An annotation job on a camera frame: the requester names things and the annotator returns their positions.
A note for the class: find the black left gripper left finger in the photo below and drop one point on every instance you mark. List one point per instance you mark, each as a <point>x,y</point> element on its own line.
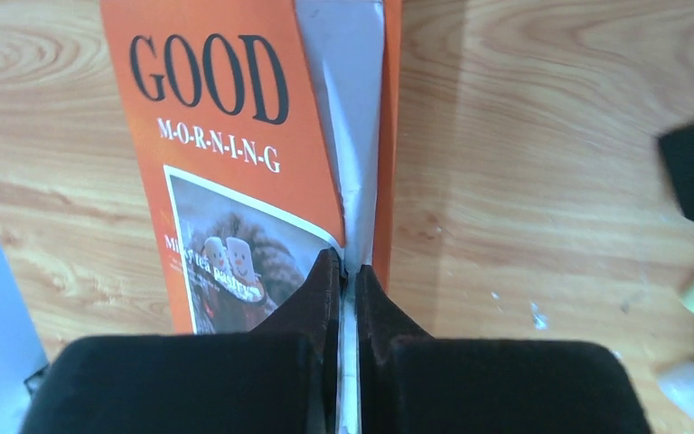
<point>279,377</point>

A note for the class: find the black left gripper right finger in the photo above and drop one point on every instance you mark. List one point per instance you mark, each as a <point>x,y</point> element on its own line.
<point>412,382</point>

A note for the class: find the orange cover book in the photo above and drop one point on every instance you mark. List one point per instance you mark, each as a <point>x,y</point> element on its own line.
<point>265,132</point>

